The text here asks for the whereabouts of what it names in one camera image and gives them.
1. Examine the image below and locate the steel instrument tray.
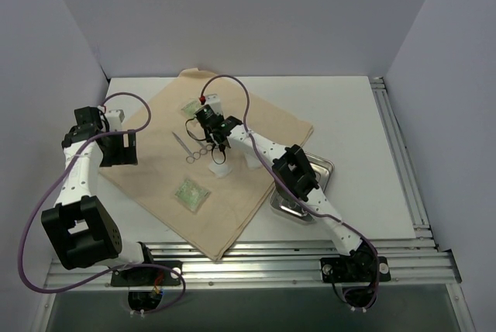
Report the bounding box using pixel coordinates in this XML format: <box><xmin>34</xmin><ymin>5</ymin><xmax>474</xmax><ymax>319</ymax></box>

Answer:
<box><xmin>270</xmin><ymin>150</ymin><xmax>334</xmax><ymax>224</ymax></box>

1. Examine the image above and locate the white gauze pad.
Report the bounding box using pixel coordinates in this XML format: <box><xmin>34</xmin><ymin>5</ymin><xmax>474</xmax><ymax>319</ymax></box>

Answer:
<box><xmin>208</xmin><ymin>161</ymin><xmax>232</xmax><ymax>178</ymax></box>
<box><xmin>244</xmin><ymin>153</ymin><xmax>262</xmax><ymax>170</ymax></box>

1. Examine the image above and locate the green gauze packet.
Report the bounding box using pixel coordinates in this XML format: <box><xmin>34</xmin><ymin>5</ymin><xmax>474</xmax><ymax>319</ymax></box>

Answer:
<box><xmin>181</xmin><ymin>100</ymin><xmax>202</xmax><ymax>118</ymax></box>
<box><xmin>173</xmin><ymin>177</ymin><xmax>211</xmax><ymax>213</ymax></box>

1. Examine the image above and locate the aluminium rail frame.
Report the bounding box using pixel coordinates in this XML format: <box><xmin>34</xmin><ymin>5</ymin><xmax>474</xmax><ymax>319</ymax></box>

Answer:
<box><xmin>41</xmin><ymin>76</ymin><xmax>462</xmax><ymax>294</ymax></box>

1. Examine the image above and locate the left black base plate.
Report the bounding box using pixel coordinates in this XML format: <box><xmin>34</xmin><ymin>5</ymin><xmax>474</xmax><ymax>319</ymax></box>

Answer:
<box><xmin>110</xmin><ymin>260</ymin><xmax>183</xmax><ymax>287</ymax></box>

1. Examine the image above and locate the lower green gauze packet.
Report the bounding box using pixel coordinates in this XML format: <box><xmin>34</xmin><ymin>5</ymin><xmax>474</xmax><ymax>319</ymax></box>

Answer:
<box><xmin>173</xmin><ymin>177</ymin><xmax>211</xmax><ymax>213</ymax></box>

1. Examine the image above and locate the right white gauze pad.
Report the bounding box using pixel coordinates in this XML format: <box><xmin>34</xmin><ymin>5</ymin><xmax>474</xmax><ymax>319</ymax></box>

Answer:
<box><xmin>244</xmin><ymin>153</ymin><xmax>262</xmax><ymax>170</ymax></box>

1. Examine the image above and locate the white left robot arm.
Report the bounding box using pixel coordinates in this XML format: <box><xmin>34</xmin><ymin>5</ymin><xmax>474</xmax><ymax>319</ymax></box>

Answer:
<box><xmin>41</xmin><ymin>106</ymin><xmax>157</xmax><ymax>285</ymax></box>

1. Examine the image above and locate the upper green gauze packet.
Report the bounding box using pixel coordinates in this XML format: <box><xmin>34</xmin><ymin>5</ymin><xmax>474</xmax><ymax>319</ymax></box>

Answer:
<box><xmin>181</xmin><ymin>100</ymin><xmax>202</xmax><ymax>118</ymax></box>

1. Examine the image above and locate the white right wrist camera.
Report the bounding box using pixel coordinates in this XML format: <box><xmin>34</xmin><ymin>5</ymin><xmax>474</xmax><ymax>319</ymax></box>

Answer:
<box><xmin>199</xmin><ymin>94</ymin><xmax>223</xmax><ymax>115</ymax></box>

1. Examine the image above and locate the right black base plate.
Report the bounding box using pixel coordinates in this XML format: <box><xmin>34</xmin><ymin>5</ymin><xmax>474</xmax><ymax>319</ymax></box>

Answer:
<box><xmin>319</xmin><ymin>255</ymin><xmax>391</xmax><ymax>283</ymax></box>

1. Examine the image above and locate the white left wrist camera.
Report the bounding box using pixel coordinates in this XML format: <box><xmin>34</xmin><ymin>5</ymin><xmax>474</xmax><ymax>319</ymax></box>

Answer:
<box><xmin>101</xmin><ymin>109</ymin><xmax>125</xmax><ymax>132</ymax></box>

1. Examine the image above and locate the left white gauze pad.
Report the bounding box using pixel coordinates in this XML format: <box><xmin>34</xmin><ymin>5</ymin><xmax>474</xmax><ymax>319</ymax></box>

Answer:
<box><xmin>208</xmin><ymin>161</ymin><xmax>232</xmax><ymax>178</ymax></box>

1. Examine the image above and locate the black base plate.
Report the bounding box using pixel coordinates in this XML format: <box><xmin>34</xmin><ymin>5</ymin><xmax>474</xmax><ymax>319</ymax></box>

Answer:
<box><xmin>319</xmin><ymin>255</ymin><xmax>391</xmax><ymax>283</ymax></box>
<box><xmin>110</xmin><ymin>260</ymin><xmax>183</xmax><ymax>287</ymax></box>

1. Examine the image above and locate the beige cloth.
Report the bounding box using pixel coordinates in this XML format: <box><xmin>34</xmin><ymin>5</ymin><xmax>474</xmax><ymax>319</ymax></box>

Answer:
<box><xmin>98</xmin><ymin>68</ymin><xmax>313</xmax><ymax>260</ymax></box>

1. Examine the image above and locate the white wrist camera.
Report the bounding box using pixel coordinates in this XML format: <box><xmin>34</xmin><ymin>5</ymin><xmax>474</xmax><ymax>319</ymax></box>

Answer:
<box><xmin>101</xmin><ymin>109</ymin><xmax>125</xmax><ymax>132</ymax></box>
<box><xmin>199</xmin><ymin>94</ymin><xmax>223</xmax><ymax>115</ymax></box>

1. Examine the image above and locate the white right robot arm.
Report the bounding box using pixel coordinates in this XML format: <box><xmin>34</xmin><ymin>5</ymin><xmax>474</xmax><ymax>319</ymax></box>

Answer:
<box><xmin>195</xmin><ymin>105</ymin><xmax>379</xmax><ymax>280</ymax></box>

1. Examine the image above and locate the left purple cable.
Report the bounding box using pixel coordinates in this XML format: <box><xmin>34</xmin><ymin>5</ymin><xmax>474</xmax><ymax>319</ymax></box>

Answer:
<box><xmin>18</xmin><ymin>92</ymin><xmax>187</xmax><ymax>314</ymax></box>

